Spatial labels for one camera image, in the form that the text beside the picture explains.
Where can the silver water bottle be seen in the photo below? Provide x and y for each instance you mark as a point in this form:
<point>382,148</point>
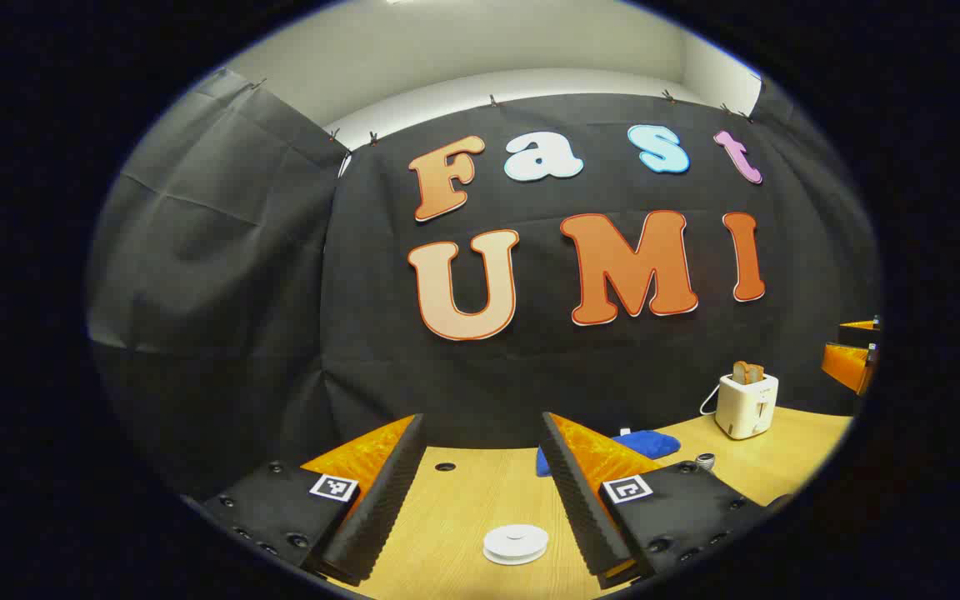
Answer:
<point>705,461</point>

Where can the white toaster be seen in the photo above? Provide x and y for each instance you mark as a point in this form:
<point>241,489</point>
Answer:
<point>745,408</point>

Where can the black backdrop cloth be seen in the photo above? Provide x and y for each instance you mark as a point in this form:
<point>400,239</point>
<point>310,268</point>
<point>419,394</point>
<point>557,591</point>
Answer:
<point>530,367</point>

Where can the toasted bread slice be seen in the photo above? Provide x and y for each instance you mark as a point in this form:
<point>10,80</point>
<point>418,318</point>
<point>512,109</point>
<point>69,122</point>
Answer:
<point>757,372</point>
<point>741,373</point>

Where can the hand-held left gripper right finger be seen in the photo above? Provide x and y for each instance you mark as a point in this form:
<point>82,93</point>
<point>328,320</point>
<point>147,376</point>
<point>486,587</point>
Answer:
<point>580,500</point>

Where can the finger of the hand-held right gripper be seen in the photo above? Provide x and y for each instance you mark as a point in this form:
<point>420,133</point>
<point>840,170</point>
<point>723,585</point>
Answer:
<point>847,362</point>
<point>859,335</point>

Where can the blue towel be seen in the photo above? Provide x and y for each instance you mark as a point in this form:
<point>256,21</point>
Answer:
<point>647,443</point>

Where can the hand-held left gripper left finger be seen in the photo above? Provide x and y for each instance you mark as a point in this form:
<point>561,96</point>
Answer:
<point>380,500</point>

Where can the white saucer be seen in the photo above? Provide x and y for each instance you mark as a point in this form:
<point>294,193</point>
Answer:
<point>513,561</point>

